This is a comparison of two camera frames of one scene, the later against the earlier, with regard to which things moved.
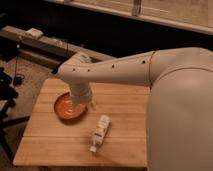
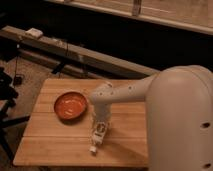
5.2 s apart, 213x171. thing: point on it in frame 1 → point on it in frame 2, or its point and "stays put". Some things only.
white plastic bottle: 100,132 stays put
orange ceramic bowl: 66,113 stays put
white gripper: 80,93 → 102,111
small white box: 34,32 stays put
